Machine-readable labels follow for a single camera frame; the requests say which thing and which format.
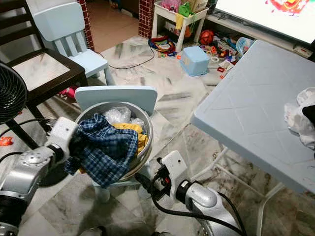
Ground blue plaid shirt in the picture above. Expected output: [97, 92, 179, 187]
[65, 113, 139, 189]

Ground black garment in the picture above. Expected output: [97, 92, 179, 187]
[303, 105, 315, 126]

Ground metal basin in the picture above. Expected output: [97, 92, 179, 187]
[76, 101, 154, 181]

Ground yellow cloth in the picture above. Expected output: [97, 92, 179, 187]
[112, 121, 149, 153]

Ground clear plastic bag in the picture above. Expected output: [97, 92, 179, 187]
[103, 106, 146, 129]

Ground grey folding table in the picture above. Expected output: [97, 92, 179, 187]
[191, 39, 315, 236]

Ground light blue plastic box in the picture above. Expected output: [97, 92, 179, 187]
[179, 45, 210, 77]

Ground pink floor item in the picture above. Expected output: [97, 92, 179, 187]
[60, 87, 79, 100]

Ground colourful toy hoops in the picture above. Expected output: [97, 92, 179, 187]
[148, 35, 177, 57]

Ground dark wooden chair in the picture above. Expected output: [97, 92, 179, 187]
[0, 0, 88, 148]

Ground red ball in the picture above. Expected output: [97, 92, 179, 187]
[199, 29, 215, 46]

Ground small orange floor item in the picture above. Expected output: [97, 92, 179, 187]
[0, 136, 14, 147]

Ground white crumpled cloth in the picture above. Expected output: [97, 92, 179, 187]
[284, 87, 315, 150]

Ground light blue toy basket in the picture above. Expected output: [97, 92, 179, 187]
[235, 37, 256, 56]

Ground white toy shelf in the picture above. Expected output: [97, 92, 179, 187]
[152, 0, 210, 52]

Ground black electric fan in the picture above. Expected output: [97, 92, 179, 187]
[0, 61, 29, 124]

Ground television screen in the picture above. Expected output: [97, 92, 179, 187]
[214, 0, 315, 46]

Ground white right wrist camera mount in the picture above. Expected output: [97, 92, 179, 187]
[161, 150, 189, 200]

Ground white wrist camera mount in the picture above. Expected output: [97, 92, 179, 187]
[45, 117, 79, 159]
[161, 150, 189, 200]

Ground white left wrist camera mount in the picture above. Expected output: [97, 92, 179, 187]
[45, 117, 79, 159]

